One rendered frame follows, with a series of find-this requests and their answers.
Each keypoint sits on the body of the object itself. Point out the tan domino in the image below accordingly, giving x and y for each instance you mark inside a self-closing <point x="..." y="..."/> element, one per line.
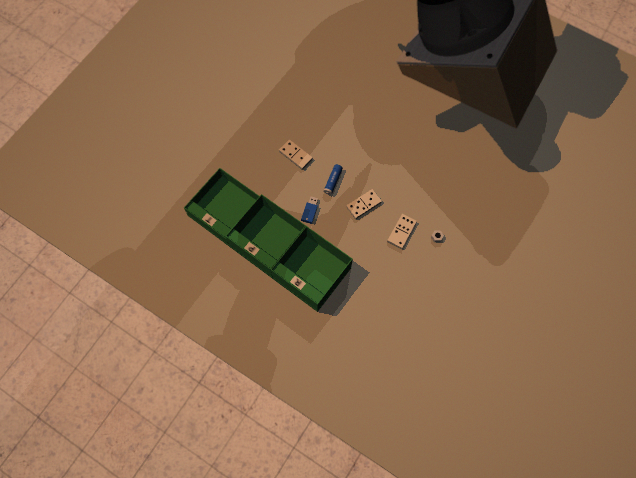
<point x="295" y="154"/>
<point x="363" y="204"/>
<point x="401" y="231"/>

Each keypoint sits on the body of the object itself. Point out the blue aa battery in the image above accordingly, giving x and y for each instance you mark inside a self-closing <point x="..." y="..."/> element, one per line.
<point x="333" y="178"/>

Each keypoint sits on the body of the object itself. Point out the grey hex nut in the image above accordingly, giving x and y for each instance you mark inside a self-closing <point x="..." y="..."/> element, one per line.
<point x="437" y="236"/>

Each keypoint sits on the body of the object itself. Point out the blue usb stick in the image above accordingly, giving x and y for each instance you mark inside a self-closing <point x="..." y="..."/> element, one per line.
<point x="310" y="210"/>

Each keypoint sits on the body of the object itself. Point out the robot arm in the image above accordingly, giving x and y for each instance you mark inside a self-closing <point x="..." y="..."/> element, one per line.
<point x="457" y="27"/>

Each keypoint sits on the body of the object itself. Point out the green rack of three bins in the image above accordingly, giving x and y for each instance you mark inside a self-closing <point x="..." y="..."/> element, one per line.
<point x="310" y="267"/>

